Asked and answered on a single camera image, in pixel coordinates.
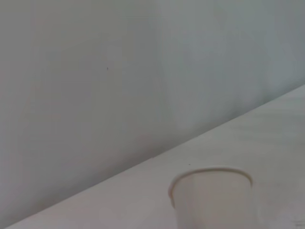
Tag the white paper cup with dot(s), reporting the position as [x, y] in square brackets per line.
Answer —
[212, 200]

